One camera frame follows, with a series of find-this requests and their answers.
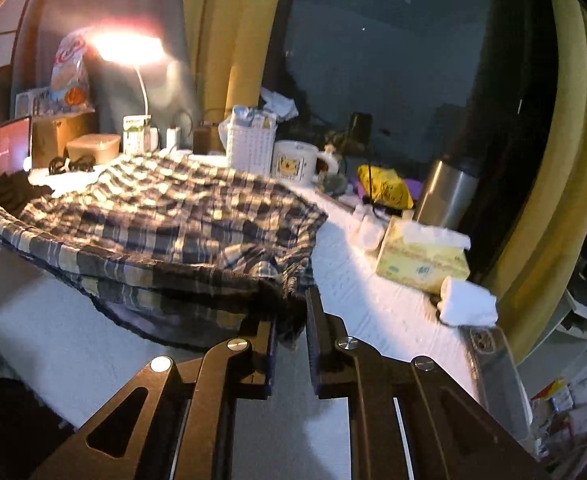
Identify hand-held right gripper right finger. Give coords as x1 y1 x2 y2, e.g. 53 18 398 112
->
304 285 554 480

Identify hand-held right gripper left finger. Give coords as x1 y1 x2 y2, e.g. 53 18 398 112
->
31 316 280 480

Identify plaid flannel shirt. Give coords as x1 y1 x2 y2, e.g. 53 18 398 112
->
0 152 330 356

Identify white textured tablecloth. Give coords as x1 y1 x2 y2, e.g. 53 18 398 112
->
0 150 504 431

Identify yellow tissue box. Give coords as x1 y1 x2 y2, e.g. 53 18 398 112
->
376 217 471 296

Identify folded white tissues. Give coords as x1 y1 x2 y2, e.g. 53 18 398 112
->
353 202 392 252

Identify rolled white towel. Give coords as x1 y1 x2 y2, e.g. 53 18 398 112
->
436 277 498 327

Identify small grey object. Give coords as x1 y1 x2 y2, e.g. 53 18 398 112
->
318 172 354 196

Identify yellow plastic bag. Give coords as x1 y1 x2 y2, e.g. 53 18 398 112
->
357 164 415 210

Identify white mug yellow cartoon print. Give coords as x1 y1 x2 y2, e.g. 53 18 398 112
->
272 141 340 184

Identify steel thermos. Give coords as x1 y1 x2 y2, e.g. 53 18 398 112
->
413 157 481 233

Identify white woven basket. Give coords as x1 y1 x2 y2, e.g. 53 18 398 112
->
226 121 278 177

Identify black box on sill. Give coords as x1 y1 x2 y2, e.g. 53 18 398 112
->
348 112 373 151

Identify packets in basket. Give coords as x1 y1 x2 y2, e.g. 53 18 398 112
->
231 106 278 129

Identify crumpled white cloth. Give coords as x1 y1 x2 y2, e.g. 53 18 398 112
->
261 87 299 122

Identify colourful packets pile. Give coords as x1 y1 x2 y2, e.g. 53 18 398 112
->
531 380 587 462

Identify white green milk carton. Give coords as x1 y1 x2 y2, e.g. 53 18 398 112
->
124 116 152 156

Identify dark window pane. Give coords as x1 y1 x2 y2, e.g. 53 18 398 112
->
274 0 559 241

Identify black cloth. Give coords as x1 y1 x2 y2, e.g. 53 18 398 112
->
0 172 54 202

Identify yellow curtain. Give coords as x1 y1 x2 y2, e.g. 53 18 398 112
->
478 0 587 367
181 0 301 153

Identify brown cardboard box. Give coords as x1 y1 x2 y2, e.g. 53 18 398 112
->
31 112 99 168

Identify computer monitor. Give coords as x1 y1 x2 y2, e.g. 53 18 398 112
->
0 116 33 192

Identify printed snack bag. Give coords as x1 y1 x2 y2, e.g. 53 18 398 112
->
48 30 97 112

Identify white desk lamp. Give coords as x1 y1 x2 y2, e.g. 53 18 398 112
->
88 27 169 126

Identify printed white box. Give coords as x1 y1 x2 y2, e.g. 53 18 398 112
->
16 87 54 118

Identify black cable bundle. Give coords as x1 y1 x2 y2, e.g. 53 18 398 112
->
48 156 97 176

